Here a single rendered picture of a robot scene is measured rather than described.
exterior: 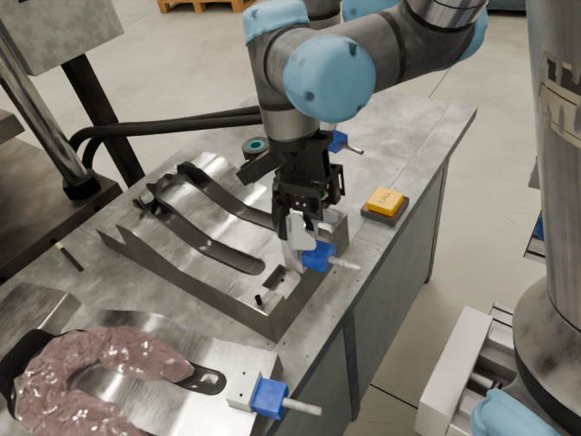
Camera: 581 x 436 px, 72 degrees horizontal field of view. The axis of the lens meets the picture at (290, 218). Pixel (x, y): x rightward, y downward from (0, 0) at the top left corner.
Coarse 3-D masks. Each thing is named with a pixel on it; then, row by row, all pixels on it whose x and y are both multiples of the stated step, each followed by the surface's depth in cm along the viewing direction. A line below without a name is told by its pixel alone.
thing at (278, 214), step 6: (276, 198) 57; (276, 204) 58; (276, 210) 58; (282, 210) 58; (288, 210) 59; (276, 216) 58; (282, 216) 58; (276, 222) 59; (282, 222) 59; (276, 228) 60; (282, 228) 60; (282, 234) 61
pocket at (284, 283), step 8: (280, 264) 71; (272, 272) 70; (280, 272) 72; (288, 272) 71; (296, 272) 70; (272, 280) 71; (280, 280) 72; (288, 280) 71; (296, 280) 70; (272, 288) 71; (280, 288) 70; (288, 288) 70; (288, 296) 68
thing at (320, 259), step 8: (312, 232) 67; (320, 240) 67; (320, 248) 65; (328, 248) 65; (288, 256) 67; (304, 256) 65; (312, 256) 64; (320, 256) 64; (328, 256) 64; (288, 264) 68; (296, 264) 67; (304, 264) 66; (312, 264) 65; (320, 264) 64; (328, 264) 65; (336, 264) 64; (344, 264) 63; (352, 264) 63
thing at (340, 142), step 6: (330, 126) 88; (336, 132) 88; (342, 132) 88; (336, 138) 87; (342, 138) 87; (330, 144) 87; (336, 144) 86; (342, 144) 86; (348, 144) 86; (330, 150) 88; (336, 150) 87; (348, 150) 86; (354, 150) 85; (360, 150) 84
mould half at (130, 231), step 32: (224, 160) 90; (160, 192) 84; (192, 192) 83; (256, 192) 87; (128, 224) 78; (160, 224) 78; (224, 224) 81; (320, 224) 76; (128, 256) 89; (160, 256) 76; (192, 256) 76; (256, 256) 73; (192, 288) 77; (224, 288) 69; (256, 288) 68; (256, 320) 68; (288, 320) 71
